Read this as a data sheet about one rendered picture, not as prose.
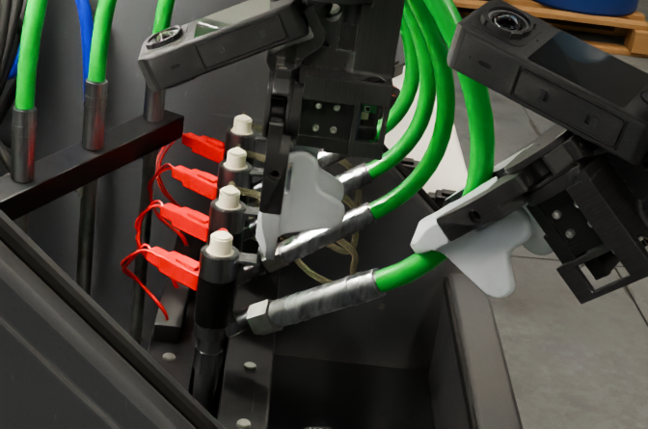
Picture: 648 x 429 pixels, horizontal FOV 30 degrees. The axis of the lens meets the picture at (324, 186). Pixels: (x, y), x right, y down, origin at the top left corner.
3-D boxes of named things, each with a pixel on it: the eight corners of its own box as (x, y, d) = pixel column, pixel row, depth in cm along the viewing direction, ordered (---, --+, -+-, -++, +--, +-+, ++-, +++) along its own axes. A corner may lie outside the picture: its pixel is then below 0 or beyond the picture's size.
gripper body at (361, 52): (380, 172, 80) (409, -6, 75) (251, 155, 80) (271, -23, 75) (375, 130, 87) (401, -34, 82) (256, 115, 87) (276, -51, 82)
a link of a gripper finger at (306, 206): (335, 284, 84) (354, 163, 81) (251, 275, 84) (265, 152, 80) (335, 264, 87) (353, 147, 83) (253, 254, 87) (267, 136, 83)
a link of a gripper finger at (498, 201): (438, 254, 65) (558, 187, 59) (421, 231, 65) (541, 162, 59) (477, 216, 68) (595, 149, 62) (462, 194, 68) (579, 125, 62)
